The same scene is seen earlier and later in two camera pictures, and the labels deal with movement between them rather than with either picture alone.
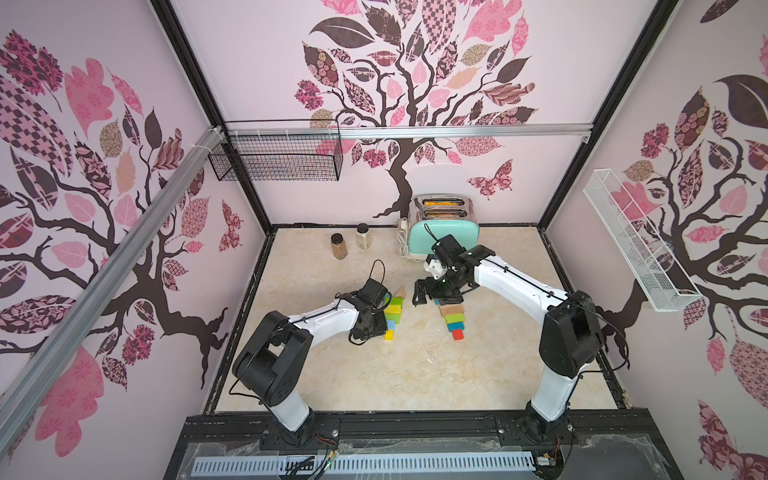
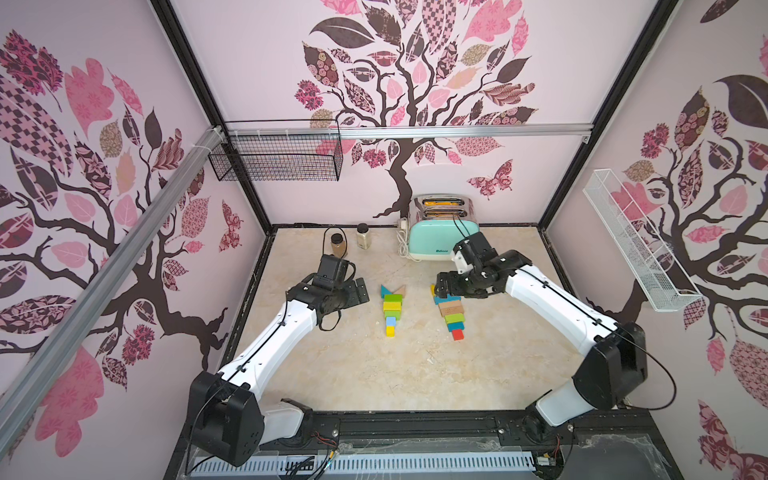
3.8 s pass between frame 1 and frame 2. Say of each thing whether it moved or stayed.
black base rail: stayed
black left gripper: moved
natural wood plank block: stayed
